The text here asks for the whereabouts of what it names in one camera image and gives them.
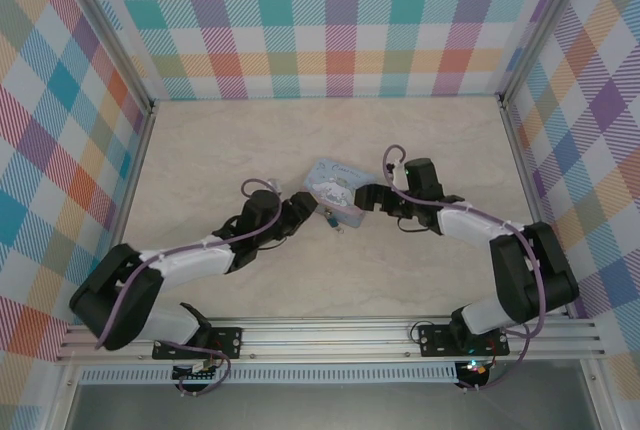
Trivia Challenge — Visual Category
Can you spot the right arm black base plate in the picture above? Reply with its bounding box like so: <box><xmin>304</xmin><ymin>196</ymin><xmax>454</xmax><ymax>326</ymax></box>
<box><xmin>416</xmin><ymin>323</ymin><xmax>511</xmax><ymax>357</ymax></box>

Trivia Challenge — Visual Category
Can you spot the aluminium floor rail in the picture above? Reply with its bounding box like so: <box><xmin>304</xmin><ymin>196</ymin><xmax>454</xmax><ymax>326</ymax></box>
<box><xmin>499</xmin><ymin>97</ymin><xmax>546</xmax><ymax>229</ymax></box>
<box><xmin>112</xmin><ymin>102</ymin><xmax>159</xmax><ymax>256</ymax></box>

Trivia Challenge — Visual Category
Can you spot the white slotted cable duct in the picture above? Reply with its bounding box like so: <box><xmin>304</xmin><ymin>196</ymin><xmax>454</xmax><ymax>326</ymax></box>
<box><xmin>79</xmin><ymin>362</ymin><xmax>459</xmax><ymax>385</ymax></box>

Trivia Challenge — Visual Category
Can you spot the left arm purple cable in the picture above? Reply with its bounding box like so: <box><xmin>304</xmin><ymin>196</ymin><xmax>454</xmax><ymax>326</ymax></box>
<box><xmin>94</xmin><ymin>177</ymin><xmax>284</xmax><ymax>351</ymax></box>

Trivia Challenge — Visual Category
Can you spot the wide aluminium base beam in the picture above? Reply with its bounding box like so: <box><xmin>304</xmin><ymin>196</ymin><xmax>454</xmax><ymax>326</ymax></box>
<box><xmin>54</xmin><ymin>317</ymin><xmax>609</xmax><ymax>364</ymax></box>

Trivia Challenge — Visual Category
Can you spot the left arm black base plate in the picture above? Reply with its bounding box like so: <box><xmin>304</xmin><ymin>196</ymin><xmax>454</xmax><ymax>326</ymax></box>
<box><xmin>152</xmin><ymin>325</ymin><xmax>245</xmax><ymax>361</ymax></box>

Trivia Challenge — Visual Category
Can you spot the aluminium frame post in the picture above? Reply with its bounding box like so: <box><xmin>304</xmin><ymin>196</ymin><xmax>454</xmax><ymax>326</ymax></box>
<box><xmin>497</xmin><ymin>0</ymin><xmax>594</xmax><ymax>106</ymax></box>
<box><xmin>58</xmin><ymin>0</ymin><xmax>157</xmax><ymax>114</ymax></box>

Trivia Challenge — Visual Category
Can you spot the short purple cable loop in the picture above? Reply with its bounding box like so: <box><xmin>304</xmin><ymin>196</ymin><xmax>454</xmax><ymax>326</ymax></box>
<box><xmin>157</xmin><ymin>342</ymin><xmax>232</xmax><ymax>397</ymax></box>

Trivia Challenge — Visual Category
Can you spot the gripper thin black cable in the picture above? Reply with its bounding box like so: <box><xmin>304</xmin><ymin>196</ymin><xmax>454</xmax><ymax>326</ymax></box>
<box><xmin>258</xmin><ymin>233</ymin><xmax>294</xmax><ymax>252</ymax></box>
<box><xmin>396</xmin><ymin>216</ymin><xmax>427</xmax><ymax>235</ymax></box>

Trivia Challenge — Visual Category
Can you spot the grey metal panel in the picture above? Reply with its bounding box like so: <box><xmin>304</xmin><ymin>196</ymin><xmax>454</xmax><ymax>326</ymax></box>
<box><xmin>64</xmin><ymin>383</ymin><xmax>601</xmax><ymax>430</ymax></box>

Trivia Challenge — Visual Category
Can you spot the right gripper thin black cable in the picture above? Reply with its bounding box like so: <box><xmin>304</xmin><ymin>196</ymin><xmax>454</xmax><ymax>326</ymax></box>
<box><xmin>396</xmin><ymin>216</ymin><xmax>427</xmax><ymax>235</ymax></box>

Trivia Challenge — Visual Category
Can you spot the left gripper thin black cable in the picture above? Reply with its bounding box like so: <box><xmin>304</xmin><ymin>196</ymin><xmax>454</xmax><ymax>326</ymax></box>
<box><xmin>258</xmin><ymin>233</ymin><xmax>294</xmax><ymax>252</ymax></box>

